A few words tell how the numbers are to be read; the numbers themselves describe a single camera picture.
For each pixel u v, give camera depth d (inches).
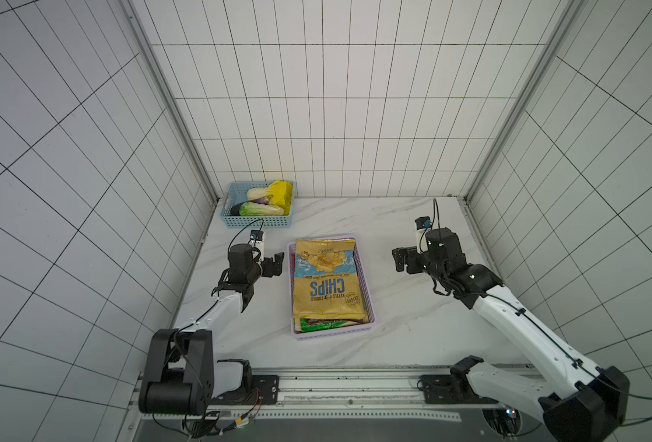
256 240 30.3
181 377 16.0
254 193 44.9
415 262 27.0
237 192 47.3
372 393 28.6
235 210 44.2
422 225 26.4
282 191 43.4
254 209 41.9
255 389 28.3
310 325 31.2
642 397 14.3
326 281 33.1
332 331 31.2
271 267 31.2
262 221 41.5
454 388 25.8
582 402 14.3
